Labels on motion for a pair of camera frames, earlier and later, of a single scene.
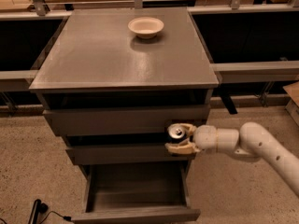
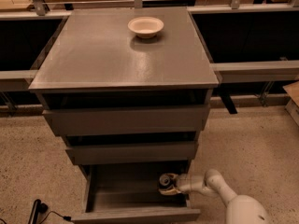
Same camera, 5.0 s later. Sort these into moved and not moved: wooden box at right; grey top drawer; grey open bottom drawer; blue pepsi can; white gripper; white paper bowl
Moved: blue pepsi can; white gripper
Not moved: wooden box at right; grey open bottom drawer; grey top drawer; white paper bowl
